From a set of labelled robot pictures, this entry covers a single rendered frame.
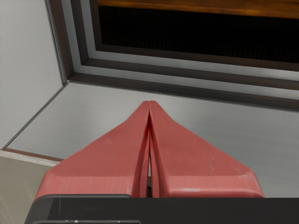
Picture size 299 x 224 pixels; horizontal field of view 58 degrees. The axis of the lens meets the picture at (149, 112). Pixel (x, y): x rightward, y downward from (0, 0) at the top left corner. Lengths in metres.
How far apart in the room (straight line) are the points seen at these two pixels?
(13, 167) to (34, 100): 1.90
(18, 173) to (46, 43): 1.97
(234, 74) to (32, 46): 0.15
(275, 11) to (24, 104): 0.25
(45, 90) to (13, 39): 0.04
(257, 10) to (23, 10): 0.21
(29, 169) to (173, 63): 1.88
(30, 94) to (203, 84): 0.14
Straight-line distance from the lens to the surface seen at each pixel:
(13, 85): 0.25
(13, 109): 0.27
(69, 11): 0.21
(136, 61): 0.22
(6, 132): 0.29
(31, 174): 2.09
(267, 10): 0.31
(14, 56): 0.23
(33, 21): 0.21
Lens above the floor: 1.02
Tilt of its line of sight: 52 degrees down
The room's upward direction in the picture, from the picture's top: 156 degrees counter-clockwise
